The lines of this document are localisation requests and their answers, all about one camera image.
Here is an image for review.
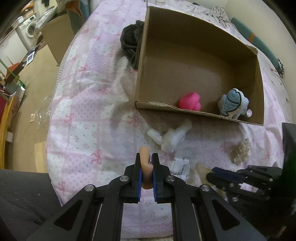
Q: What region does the pink patterned quilt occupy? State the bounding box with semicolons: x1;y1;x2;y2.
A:
46;0;293;239

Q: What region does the clear labelled plastic bag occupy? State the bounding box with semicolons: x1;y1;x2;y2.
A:
169;158;190;176

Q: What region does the translucent beige soft toy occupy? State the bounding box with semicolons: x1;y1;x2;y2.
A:
195;163;213;186

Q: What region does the white washing machine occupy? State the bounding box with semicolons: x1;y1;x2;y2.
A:
16;14;39;51

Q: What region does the flat cardboard piece on floor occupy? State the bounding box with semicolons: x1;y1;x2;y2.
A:
34;141;48;173

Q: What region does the brown cardboard box on floor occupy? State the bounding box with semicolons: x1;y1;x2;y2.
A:
41;14;74;65

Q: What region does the peach soft silicone toy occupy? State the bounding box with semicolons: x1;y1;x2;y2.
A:
139;146;154;190

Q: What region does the yellow wooden furniture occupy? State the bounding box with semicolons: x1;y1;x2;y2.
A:
0;97;15;169

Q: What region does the blue fish plush toy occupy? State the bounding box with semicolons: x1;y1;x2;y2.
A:
218;88;249;120

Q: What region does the black clothing bundle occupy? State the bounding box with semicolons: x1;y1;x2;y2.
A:
120;20;144;70

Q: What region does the beige frilly scrunchie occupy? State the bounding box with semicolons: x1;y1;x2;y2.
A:
231;138;251;165

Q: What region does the person's dark sleeve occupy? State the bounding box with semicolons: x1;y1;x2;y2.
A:
0;169;61;240

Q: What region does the teal pillow orange stripe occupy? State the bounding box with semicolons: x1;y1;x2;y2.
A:
231;17;285;77

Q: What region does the pink rubber duck toy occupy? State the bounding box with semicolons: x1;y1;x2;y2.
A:
179;92;201;111

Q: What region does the open cardboard box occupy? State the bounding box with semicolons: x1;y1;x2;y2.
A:
135;6;264;126

